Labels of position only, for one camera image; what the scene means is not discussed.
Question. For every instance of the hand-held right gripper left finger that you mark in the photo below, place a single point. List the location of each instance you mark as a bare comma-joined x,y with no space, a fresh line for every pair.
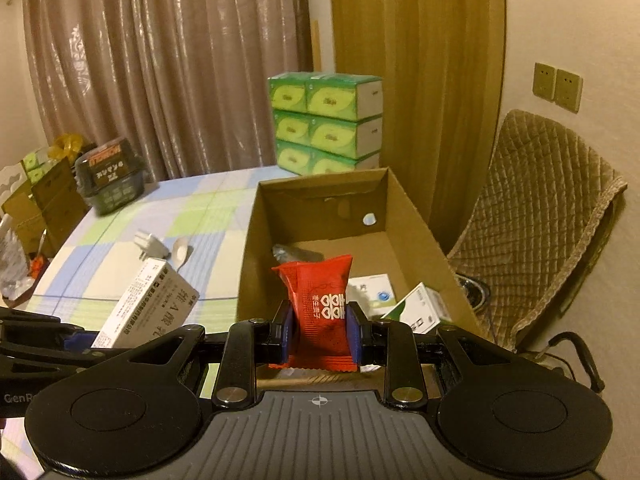
286,332

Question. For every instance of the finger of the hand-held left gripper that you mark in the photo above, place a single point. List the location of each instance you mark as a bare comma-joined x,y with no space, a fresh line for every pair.
35,327
30,362

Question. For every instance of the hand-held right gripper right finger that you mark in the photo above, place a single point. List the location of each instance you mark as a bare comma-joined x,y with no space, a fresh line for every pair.
353,332

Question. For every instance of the red snack packet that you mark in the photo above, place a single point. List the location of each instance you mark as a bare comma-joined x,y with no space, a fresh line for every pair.
320,300

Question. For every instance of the white printed medicine box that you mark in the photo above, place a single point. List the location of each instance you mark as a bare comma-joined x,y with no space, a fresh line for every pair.
145,305

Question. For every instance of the brown cardboard box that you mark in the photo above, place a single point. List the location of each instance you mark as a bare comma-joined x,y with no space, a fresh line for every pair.
325,195

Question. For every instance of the white blue-green medicine box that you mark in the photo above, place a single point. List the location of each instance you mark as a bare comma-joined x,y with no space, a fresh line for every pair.
372,292

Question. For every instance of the white green medicine box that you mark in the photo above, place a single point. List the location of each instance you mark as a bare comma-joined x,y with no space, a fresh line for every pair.
420,310

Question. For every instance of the crumpled clear plastic bag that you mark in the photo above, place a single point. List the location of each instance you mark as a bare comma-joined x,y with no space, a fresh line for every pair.
12,260

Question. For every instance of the small brown carton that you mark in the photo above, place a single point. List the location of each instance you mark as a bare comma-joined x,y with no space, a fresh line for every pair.
30,220
55,185

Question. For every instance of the shiny metal pot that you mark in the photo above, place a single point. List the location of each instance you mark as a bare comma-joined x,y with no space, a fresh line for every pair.
472,292

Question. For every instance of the white plastic spoon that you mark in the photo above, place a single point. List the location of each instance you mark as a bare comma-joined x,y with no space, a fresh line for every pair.
181,250

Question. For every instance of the white plug adapter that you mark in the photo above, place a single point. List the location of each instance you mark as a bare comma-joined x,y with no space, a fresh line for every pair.
152,246

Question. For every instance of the checked tablecloth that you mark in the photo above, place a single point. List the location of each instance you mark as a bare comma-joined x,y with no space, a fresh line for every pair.
210,210

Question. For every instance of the dark green plastic basket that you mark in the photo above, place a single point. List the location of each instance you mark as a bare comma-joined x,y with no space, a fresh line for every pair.
115,200

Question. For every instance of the dark box orange label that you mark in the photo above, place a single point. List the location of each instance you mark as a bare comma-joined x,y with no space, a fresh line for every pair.
110,167

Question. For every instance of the yellow plastic bag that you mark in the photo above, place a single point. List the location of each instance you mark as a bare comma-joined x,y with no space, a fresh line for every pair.
67,146

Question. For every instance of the stack of green tissue packs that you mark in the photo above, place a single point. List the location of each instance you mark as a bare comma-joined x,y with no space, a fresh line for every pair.
325,125

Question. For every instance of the quilted chair back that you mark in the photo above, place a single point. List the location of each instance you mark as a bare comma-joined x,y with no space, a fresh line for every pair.
540,220

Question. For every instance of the shiny brown curtain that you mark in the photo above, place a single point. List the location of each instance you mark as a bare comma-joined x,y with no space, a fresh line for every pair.
165,60

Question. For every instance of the beige wall switch plate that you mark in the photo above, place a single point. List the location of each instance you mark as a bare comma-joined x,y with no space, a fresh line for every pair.
544,81
569,91

